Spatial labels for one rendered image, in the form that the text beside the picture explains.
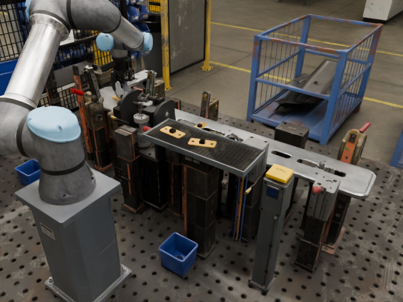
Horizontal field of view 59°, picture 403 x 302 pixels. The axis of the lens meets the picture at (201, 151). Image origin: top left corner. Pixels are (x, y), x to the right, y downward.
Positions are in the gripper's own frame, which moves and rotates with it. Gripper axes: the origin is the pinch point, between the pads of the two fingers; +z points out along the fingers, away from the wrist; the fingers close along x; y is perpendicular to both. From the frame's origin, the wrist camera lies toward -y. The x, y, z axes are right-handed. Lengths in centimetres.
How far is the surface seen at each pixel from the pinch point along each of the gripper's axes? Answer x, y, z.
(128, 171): -31.9, 34.0, 12.4
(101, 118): -15.6, 2.6, 5.6
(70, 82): -2.8, -32.8, 0.4
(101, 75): 10.1, -23.6, -1.5
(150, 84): 15.2, 6.3, -2.2
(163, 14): 214, -144, 15
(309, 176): -9, 98, 1
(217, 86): 260, -96, 104
